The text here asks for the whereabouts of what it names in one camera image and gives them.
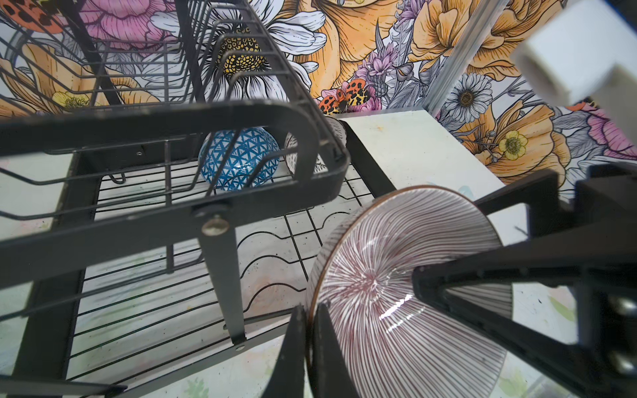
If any blue patterned bowl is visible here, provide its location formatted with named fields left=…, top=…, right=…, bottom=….
left=198, top=127, right=280, bottom=192

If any purple striped bowl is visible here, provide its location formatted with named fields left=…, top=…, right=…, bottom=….
left=305, top=186, right=507, bottom=397

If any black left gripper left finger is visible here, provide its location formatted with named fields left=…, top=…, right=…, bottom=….
left=261, top=305, right=307, bottom=398

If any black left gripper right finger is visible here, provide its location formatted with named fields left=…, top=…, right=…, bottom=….
left=310, top=303, right=359, bottom=398

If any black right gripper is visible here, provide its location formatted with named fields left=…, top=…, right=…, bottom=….
left=411, top=163, right=636, bottom=397

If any black wire dish rack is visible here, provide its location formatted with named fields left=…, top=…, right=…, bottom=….
left=1, top=1, right=396, bottom=397

